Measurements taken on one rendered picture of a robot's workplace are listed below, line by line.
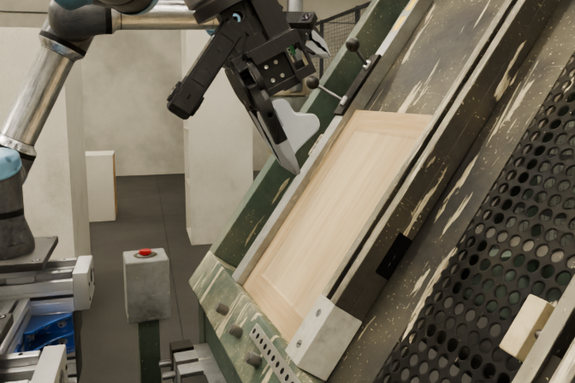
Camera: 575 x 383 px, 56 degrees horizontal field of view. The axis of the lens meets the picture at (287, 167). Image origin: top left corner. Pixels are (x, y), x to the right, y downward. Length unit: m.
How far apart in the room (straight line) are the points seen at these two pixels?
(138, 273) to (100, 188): 4.55
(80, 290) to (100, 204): 4.82
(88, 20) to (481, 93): 0.86
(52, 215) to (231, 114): 2.05
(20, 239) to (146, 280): 0.40
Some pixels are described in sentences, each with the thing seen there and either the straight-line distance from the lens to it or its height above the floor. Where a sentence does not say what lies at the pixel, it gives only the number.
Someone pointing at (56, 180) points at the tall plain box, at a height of 0.88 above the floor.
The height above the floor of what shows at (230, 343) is 0.83.
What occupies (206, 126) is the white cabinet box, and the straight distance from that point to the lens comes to 4.86.
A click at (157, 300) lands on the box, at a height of 0.81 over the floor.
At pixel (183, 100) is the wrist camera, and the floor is 1.39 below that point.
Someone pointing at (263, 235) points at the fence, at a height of 1.02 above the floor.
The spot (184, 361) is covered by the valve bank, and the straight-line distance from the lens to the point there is 1.38.
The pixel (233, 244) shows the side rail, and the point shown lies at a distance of 1.67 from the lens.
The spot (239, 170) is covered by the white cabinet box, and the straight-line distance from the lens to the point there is 4.95.
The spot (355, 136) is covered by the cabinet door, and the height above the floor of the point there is 1.29.
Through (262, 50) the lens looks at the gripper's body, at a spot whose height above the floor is 1.45.
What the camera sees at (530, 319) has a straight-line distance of 0.76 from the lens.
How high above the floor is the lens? 1.40
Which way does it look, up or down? 8 degrees down
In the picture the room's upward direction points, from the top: straight up
